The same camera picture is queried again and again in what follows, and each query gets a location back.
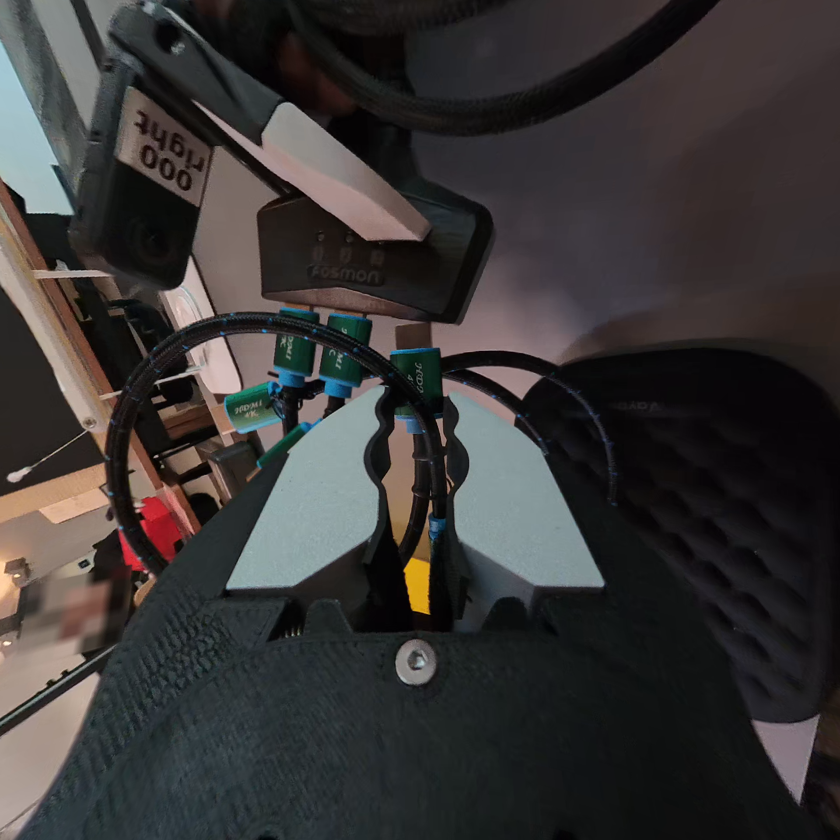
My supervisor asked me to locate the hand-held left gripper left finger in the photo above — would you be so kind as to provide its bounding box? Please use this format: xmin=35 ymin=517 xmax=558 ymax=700
xmin=225 ymin=386 xmax=403 ymax=631

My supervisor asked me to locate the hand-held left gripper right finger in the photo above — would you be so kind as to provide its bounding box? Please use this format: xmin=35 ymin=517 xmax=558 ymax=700
xmin=443 ymin=392 xmax=605 ymax=631

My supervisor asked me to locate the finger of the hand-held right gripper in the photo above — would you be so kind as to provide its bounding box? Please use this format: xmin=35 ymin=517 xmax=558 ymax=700
xmin=193 ymin=101 xmax=434 ymax=244

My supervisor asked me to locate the grey desk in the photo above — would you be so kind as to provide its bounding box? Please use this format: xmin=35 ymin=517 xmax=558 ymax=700
xmin=197 ymin=0 xmax=840 ymax=802

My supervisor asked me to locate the person's right hand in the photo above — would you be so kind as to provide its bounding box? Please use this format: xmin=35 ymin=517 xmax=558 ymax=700
xmin=276 ymin=26 xmax=358 ymax=116

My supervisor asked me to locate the red basket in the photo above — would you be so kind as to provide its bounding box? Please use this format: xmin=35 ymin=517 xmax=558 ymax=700
xmin=121 ymin=497 xmax=186 ymax=572

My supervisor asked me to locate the black bumpy pad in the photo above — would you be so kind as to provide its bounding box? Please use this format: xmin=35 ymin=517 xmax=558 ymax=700
xmin=521 ymin=348 xmax=831 ymax=723

